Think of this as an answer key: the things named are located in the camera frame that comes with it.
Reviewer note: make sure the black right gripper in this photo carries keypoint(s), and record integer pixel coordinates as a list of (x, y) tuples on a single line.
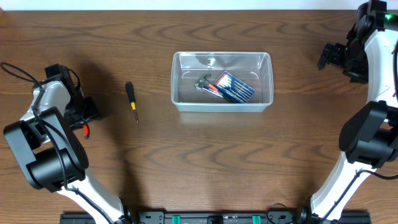
[(359, 74)]

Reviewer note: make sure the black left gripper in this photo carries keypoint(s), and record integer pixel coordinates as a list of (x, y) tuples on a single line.
[(86, 109)]

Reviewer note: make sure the red-handled pliers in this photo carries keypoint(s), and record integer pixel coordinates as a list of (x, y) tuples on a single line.
[(86, 131)]

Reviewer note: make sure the blue precision screwdriver set case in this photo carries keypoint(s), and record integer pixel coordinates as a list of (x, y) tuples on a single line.
[(236, 89)]

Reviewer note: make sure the chrome combination wrench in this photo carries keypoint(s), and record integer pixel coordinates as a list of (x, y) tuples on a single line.
[(210, 88)]

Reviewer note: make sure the small red-handled claw hammer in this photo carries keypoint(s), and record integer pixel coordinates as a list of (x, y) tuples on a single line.
[(204, 80)]

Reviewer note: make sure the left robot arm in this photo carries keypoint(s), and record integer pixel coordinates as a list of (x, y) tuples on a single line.
[(50, 155)]

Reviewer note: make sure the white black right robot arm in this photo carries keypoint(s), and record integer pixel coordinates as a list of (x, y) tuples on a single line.
[(368, 140)]

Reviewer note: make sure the clear plastic container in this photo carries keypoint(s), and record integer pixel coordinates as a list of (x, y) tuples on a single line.
[(253, 68)]

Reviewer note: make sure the black yellow screwdriver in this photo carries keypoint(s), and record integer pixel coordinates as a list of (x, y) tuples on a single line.
[(130, 93)]

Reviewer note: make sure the black mounting rail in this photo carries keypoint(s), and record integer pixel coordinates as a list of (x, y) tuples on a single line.
[(275, 216)]

